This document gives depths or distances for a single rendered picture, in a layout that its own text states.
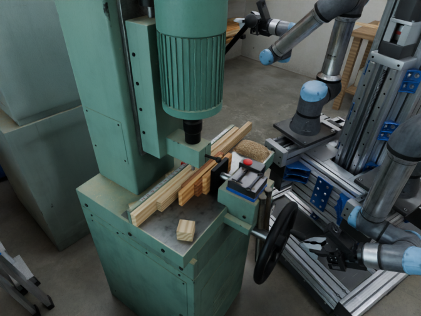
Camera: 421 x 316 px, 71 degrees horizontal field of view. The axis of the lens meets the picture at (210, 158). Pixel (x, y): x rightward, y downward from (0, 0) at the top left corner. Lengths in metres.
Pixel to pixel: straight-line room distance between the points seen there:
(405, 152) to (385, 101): 0.52
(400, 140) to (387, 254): 0.34
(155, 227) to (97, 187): 0.40
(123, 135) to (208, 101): 0.34
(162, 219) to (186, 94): 0.39
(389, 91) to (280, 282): 1.17
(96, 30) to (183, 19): 0.28
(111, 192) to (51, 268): 0.98
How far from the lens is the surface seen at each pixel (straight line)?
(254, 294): 1.85
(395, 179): 0.96
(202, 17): 0.72
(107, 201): 1.18
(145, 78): 0.88
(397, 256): 1.02
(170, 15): 0.73
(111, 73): 0.92
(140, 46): 0.85
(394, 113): 1.47
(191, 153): 0.94
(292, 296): 1.89
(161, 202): 0.94
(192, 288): 1.09
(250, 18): 0.87
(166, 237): 0.90
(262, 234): 1.02
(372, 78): 1.40
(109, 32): 0.87
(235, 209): 0.97
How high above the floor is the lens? 1.62
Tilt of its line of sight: 38 degrees down
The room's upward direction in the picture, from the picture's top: 2 degrees clockwise
